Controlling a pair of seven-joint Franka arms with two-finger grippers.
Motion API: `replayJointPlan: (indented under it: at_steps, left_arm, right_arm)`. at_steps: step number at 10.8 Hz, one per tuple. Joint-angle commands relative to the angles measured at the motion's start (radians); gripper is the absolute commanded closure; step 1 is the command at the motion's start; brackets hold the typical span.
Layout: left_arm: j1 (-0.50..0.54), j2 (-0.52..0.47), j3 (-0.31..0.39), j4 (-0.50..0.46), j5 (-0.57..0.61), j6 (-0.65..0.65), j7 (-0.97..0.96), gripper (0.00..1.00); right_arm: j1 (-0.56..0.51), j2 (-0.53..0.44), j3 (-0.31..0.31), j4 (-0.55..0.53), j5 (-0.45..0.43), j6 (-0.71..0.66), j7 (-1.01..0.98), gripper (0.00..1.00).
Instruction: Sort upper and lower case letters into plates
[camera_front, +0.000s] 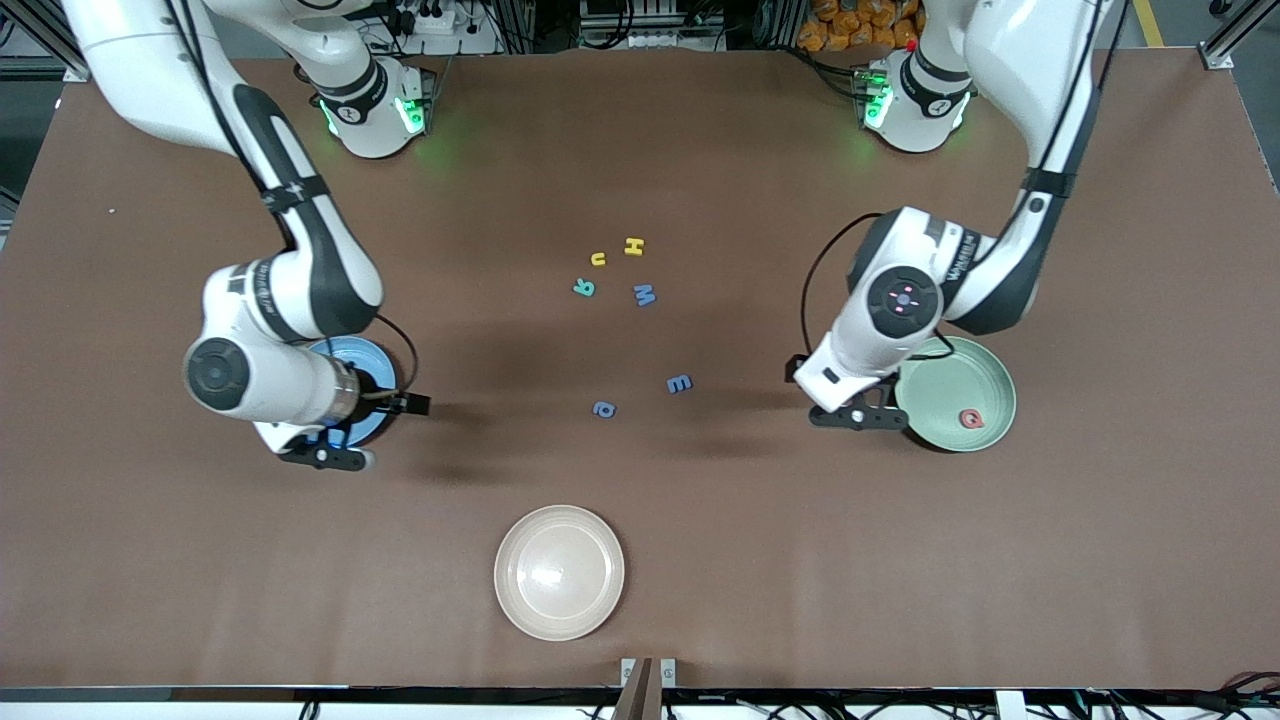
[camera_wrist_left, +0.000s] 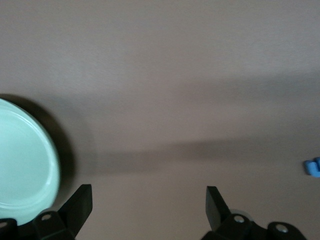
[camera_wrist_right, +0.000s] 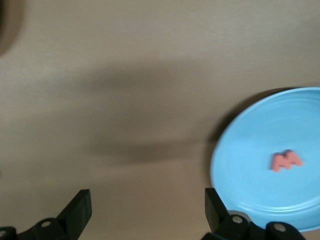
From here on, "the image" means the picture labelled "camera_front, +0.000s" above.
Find cable bundle under table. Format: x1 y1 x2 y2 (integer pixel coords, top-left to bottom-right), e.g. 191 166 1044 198
1185 672 1280 717

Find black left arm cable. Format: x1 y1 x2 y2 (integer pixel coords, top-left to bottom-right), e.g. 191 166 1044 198
800 0 1116 366

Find blue plate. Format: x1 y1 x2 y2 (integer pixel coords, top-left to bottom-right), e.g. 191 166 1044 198
308 335 398 449

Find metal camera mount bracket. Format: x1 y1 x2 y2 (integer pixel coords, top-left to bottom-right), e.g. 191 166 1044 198
620 657 678 720

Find beige plate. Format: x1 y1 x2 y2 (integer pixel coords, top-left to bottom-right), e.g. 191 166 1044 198
493 504 626 642

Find aluminium frame profile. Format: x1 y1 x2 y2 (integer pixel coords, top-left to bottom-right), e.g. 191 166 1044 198
0 0 101 83
1198 0 1280 71

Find metal equipment rack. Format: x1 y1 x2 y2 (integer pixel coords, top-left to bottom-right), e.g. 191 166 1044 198
578 0 736 51

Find green plate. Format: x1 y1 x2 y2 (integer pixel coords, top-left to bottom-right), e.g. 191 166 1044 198
895 335 1018 453

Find orange bags pile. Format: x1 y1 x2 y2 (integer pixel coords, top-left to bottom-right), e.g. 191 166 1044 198
797 0 923 53

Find black base cables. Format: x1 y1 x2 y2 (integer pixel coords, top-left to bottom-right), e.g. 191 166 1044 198
793 43 873 101

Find brown table cover sheet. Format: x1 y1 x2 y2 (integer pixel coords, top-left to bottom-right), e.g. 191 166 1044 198
0 48 1280 691

